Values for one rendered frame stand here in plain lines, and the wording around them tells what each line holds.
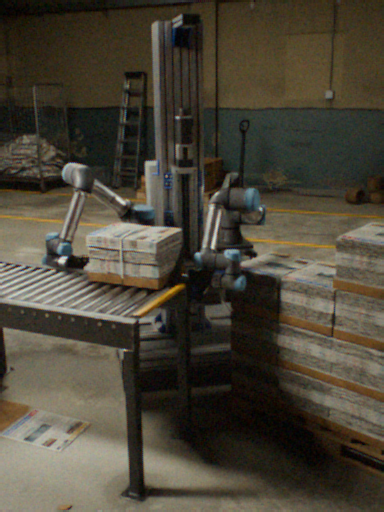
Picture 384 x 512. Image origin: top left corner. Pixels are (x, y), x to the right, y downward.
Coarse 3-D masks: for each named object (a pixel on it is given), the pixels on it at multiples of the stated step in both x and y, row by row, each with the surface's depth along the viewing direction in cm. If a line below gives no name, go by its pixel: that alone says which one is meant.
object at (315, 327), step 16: (240, 304) 310; (288, 320) 293; (304, 320) 286; (336, 336) 277; (352, 336) 271; (240, 352) 317; (256, 352) 310; (288, 368) 299; (304, 368) 292; (336, 384) 282; (352, 384) 276; (272, 400) 310; (304, 416) 299; (320, 416) 292; (352, 432) 282
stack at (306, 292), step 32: (288, 256) 324; (256, 288) 301; (288, 288) 289; (320, 288) 277; (256, 320) 306; (320, 320) 280; (352, 320) 270; (288, 352) 297; (320, 352) 284; (352, 352) 273; (256, 384) 315; (288, 384) 302; (320, 384) 288; (288, 416) 306; (352, 416) 281; (320, 448) 297
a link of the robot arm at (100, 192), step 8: (64, 168) 331; (72, 168) 324; (64, 176) 330; (72, 184) 330; (96, 184) 336; (96, 192) 337; (104, 192) 339; (112, 192) 344; (104, 200) 342; (112, 200) 343; (120, 200) 347; (128, 200) 352; (112, 208) 347; (120, 208) 348; (128, 208) 349; (120, 216) 350; (128, 216) 350
